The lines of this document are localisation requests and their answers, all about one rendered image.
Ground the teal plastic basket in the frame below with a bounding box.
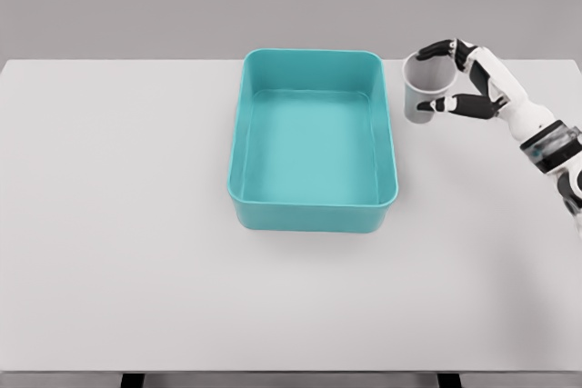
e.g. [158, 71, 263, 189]
[226, 47, 400, 233]

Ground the white paper cup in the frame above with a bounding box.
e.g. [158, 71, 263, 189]
[402, 52, 457, 125]

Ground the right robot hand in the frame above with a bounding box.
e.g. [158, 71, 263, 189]
[415, 38, 530, 121]

